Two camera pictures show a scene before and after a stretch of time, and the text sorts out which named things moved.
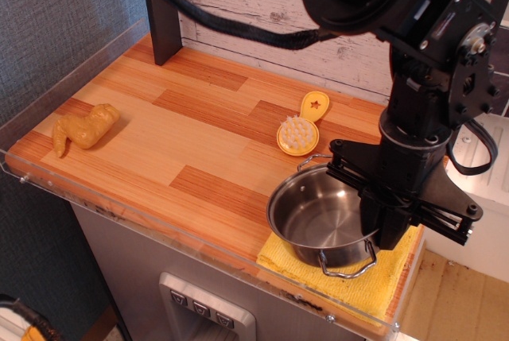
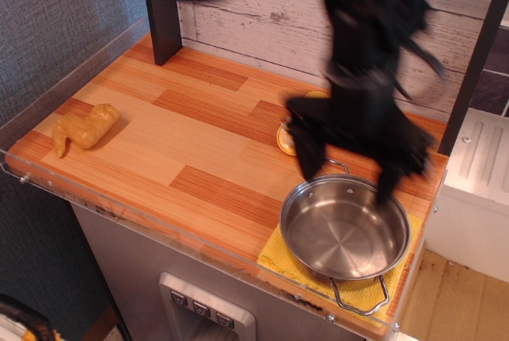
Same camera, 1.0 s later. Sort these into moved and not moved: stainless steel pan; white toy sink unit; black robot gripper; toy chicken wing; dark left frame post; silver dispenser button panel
Moved: black robot gripper; stainless steel pan
Not moved: toy chicken wing; silver dispenser button panel; white toy sink unit; dark left frame post
